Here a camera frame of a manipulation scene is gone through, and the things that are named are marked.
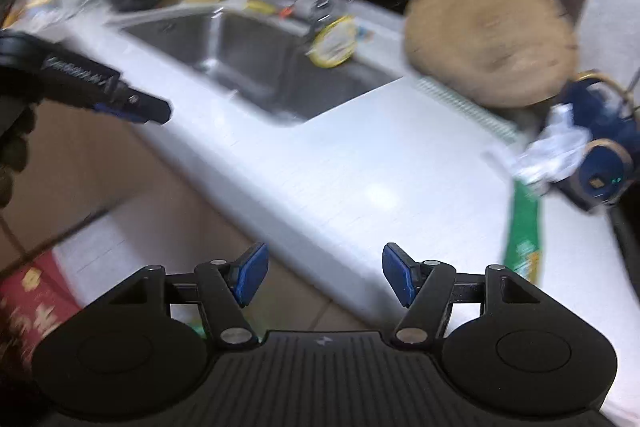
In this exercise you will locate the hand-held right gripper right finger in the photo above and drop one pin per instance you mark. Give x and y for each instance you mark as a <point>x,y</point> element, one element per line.
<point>397,274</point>

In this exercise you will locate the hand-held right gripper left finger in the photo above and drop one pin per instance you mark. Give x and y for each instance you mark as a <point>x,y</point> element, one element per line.
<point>250,274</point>

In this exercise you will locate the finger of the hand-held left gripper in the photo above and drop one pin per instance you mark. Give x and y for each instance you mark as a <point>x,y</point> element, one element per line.
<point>147,109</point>

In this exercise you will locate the green snack packet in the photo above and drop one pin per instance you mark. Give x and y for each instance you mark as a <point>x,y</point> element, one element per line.
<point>522,237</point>

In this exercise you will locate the person's left hand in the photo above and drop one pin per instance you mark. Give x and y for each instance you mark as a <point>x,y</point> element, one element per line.
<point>12,142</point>

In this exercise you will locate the brown kitchen cabinet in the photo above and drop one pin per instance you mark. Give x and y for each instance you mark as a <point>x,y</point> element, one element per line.
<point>100,167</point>

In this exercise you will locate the stainless steel sink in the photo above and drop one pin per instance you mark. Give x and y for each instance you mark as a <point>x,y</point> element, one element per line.
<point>260,62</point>

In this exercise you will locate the kitchen cleaver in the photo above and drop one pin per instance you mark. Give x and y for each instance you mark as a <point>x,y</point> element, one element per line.
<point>272,7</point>

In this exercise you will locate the green striped dish cloth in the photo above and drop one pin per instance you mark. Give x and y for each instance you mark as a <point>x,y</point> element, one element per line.
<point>470,109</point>

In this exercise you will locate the clear plastic bag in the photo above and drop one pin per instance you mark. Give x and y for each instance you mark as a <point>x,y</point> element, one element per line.
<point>550,152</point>

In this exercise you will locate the red printed box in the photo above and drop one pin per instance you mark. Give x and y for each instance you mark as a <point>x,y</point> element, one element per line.
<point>35,302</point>

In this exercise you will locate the blue rice cooker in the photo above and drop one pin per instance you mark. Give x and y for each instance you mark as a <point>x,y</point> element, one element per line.
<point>607,167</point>

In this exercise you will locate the round wooden cutting board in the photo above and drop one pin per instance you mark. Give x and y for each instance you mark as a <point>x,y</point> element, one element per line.
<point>490,37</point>

